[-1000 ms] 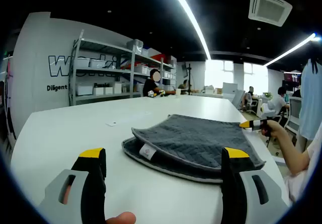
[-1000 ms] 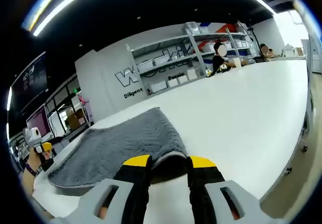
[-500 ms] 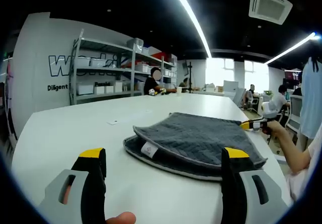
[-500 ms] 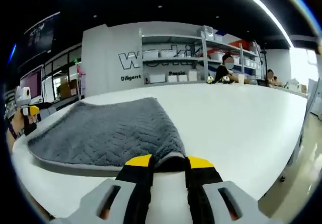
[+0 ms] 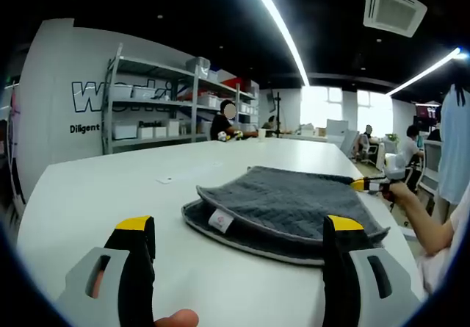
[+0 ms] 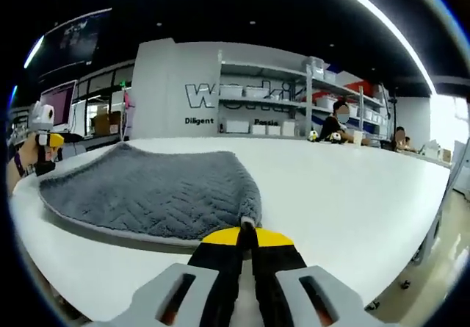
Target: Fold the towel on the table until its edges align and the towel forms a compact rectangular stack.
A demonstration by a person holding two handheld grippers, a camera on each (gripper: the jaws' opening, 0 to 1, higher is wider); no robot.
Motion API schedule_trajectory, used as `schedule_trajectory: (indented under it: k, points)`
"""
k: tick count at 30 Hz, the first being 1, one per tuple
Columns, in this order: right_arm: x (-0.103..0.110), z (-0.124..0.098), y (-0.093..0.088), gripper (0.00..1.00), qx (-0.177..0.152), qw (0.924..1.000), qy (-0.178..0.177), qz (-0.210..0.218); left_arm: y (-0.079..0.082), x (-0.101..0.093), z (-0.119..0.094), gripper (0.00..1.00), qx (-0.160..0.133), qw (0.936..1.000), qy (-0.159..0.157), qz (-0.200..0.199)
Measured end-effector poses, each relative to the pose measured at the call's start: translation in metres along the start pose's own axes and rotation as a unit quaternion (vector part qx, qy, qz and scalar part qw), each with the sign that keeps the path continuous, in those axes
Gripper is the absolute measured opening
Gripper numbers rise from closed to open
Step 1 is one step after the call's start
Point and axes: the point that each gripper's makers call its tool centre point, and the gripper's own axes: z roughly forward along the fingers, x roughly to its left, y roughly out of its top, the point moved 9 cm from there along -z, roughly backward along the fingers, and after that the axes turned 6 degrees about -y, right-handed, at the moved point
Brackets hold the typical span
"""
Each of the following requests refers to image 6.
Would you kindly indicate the black tripod stand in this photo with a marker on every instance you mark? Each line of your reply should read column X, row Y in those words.
column 394, row 114

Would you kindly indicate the pink hanging item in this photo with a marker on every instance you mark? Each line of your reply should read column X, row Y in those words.
column 128, row 103

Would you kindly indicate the person's left hand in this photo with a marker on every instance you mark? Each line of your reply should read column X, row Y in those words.
column 31, row 158

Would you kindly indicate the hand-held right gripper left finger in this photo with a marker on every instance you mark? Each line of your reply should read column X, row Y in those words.
column 213, row 279

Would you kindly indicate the white table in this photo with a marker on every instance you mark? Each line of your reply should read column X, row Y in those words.
column 349, row 202

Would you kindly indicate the long ceiling light strip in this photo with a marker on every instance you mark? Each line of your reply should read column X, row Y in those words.
column 389, row 22
column 34, row 51

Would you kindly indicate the pink desktop monitor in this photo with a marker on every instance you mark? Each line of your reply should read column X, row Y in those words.
column 60, row 104

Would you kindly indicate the large dark wall screen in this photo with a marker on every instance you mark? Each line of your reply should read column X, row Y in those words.
column 77, row 40

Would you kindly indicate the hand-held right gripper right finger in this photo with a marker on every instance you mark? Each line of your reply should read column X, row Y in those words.
column 282, row 279

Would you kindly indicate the white cup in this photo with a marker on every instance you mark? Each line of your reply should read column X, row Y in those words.
column 357, row 137

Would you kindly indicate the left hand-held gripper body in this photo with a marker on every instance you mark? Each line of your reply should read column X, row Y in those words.
column 42, row 119

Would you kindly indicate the grey towel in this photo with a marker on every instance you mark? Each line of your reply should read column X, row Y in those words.
column 154, row 194

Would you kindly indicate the cardboard box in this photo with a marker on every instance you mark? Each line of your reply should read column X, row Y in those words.
column 106, row 123

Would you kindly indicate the metal storage shelf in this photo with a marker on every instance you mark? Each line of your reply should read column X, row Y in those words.
column 257, row 92

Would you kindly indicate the purple wrist band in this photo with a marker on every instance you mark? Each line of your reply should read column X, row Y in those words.
column 20, row 167

